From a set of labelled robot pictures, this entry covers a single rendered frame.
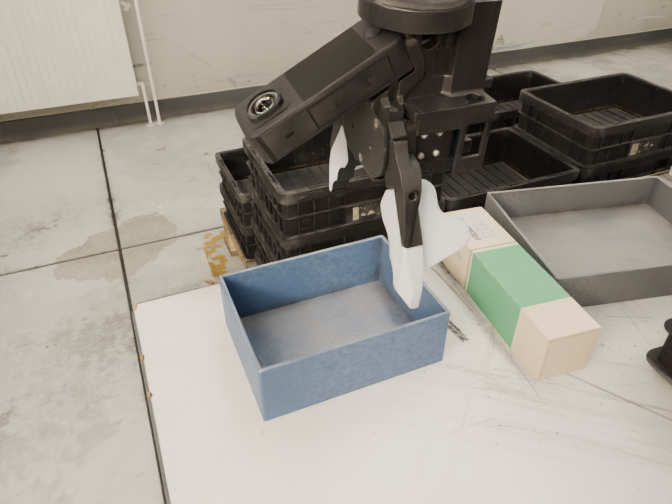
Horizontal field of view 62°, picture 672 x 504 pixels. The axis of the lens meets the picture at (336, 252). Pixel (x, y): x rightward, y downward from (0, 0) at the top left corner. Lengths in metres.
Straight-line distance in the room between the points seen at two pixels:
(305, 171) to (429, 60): 1.05
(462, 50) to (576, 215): 0.55
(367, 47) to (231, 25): 2.72
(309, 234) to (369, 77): 0.83
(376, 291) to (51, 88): 2.42
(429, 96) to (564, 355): 0.33
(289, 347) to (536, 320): 0.26
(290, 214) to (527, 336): 0.65
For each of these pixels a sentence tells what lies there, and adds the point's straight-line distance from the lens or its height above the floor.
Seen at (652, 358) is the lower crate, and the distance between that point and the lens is 0.67.
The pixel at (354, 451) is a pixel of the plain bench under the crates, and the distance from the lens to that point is 0.54.
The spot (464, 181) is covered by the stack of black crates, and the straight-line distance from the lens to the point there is 1.63.
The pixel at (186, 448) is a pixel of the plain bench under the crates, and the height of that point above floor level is 0.70.
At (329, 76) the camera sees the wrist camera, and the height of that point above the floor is 1.03.
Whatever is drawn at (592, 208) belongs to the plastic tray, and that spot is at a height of 0.71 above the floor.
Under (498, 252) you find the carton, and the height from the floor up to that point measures 0.76.
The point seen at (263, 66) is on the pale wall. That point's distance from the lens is 3.16.
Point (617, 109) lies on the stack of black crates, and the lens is 1.98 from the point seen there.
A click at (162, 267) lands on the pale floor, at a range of 1.96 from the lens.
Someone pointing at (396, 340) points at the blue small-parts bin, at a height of 0.75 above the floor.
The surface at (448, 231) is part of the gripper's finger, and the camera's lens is 0.40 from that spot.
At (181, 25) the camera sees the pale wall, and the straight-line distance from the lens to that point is 3.02.
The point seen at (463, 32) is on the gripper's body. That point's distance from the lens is 0.38.
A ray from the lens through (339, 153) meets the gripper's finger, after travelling 0.46.
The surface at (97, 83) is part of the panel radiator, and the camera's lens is 2.93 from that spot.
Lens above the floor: 1.14
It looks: 36 degrees down
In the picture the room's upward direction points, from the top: straight up
